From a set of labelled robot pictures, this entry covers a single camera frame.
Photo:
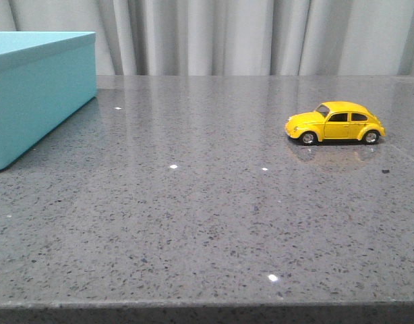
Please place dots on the yellow toy beetle car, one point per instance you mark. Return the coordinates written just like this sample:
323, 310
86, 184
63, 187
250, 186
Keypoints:
335, 120

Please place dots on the light blue storage box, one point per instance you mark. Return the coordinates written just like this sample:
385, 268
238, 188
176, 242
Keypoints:
44, 78

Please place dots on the grey pleated curtain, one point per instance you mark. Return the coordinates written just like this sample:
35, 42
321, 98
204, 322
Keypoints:
238, 38

